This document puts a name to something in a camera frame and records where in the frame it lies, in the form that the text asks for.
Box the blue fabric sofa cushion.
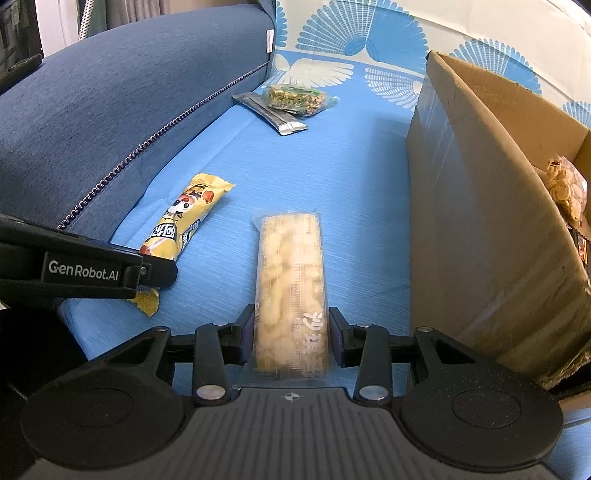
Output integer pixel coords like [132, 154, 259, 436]
[1, 1, 276, 240]

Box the peanut snack bag red label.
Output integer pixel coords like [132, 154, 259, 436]
[546, 156, 588, 224]

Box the blue white patterned sofa cover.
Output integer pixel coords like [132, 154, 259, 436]
[59, 0, 591, 480]

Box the yellow cartoon snack bar wrapper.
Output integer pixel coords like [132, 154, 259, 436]
[128, 172, 236, 318]

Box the round puffed grain cake pack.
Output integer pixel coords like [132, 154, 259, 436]
[263, 84, 339, 117]

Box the grey silver stick packet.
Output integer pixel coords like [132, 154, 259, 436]
[232, 92, 308, 136]

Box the clear pale rice cracker pack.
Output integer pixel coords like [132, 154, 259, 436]
[254, 212, 329, 380]

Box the brown cardboard box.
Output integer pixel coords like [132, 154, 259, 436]
[407, 52, 590, 397]

